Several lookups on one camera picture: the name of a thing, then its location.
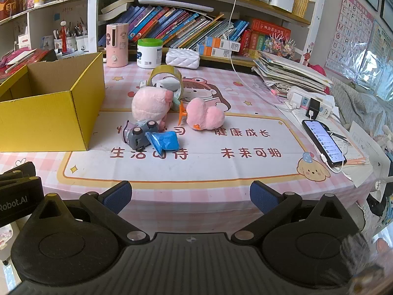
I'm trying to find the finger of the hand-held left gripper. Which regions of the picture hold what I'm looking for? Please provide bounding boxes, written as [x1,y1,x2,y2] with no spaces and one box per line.
[0,161,36,188]

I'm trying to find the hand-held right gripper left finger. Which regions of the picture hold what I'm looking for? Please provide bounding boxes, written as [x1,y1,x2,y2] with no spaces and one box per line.
[32,181,151,246]

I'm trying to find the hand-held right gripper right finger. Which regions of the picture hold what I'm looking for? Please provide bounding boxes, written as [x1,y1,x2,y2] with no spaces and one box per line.
[231,181,353,246]

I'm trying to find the yellow cardboard box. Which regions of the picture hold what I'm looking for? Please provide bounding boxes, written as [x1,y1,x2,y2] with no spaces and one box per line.
[0,52,106,152]

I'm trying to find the grey toy car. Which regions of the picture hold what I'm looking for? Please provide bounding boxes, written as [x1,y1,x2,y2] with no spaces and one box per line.
[123,120,160,151]

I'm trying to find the blue clay bag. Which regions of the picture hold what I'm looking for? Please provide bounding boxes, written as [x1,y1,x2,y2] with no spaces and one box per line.
[144,131,180,156]

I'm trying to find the pink plush pig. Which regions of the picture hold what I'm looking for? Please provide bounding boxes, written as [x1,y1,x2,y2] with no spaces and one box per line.
[131,87,174,130]

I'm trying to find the pink plush duck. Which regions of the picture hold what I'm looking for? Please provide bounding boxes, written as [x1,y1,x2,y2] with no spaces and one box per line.
[178,97,225,130]

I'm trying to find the white power adapter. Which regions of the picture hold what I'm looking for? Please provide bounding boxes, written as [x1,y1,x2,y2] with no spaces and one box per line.
[155,78,182,94]

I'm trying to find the clear tape roll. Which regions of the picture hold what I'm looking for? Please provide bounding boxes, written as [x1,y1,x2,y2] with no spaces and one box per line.
[147,65,185,111]

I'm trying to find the black smartphone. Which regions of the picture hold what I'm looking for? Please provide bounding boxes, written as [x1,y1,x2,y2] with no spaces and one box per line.
[302,119,347,167]

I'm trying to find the black charger plug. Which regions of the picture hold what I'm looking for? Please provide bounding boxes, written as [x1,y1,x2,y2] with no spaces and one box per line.
[307,98,321,120]

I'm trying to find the white power strip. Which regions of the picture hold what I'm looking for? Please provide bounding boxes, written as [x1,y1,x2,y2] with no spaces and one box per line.
[287,86,334,119]

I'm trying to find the white paper sheet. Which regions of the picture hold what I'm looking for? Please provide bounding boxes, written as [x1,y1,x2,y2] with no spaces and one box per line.
[344,120,384,189]

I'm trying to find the red printed papers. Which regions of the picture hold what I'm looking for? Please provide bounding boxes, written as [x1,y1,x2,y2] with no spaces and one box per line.
[0,48,50,79]

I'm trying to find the white booklet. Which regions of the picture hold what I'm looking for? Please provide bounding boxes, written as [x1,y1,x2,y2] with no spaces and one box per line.
[6,49,39,65]

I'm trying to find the stack of papers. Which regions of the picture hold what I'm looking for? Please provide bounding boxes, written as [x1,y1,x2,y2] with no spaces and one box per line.
[253,51,334,97]

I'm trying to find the grey blanket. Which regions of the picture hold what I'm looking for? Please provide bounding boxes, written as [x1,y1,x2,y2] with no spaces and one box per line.
[330,77,393,136]

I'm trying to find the white canister green lid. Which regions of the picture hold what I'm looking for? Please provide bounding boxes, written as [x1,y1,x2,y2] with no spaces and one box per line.
[136,38,163,70]

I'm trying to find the colourful trinket cluster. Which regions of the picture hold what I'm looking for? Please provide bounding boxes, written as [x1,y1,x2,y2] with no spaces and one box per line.
[264,35,297,59]

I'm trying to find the white quilted pouch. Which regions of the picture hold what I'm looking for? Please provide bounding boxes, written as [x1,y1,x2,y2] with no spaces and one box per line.
[166,48,201,69]

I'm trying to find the orange white box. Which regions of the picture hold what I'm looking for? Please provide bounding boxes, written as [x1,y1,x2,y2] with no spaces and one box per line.
[205,36,241,51]
[196,44,232,56]

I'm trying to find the white shelf unit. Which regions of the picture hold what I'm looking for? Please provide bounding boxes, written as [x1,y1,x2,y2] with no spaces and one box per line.
[0,0,102,56]

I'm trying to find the red boxed book set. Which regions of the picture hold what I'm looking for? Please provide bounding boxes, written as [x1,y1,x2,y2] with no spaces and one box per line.
[239,18,292,57]

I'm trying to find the row of leaning books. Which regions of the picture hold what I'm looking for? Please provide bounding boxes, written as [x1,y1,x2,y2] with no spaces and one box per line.
[126,4,249,50]

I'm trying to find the pink alphabet poster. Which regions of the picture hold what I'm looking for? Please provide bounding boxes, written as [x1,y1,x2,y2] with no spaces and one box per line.
[325,0,375,71]

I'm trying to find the white paper roll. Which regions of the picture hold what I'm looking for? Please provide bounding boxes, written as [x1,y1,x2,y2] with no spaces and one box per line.
[138,0,215,12]

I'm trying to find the white phone cable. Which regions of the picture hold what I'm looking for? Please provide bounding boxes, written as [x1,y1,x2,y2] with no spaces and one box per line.
[319,152,349,173]

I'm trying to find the white hanging cable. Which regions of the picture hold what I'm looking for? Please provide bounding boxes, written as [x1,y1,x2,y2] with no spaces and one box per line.
[229,0,295,111]

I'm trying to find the blue wall chart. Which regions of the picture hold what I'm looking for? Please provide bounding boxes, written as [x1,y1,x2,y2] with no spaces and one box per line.
[367,21,393,99]

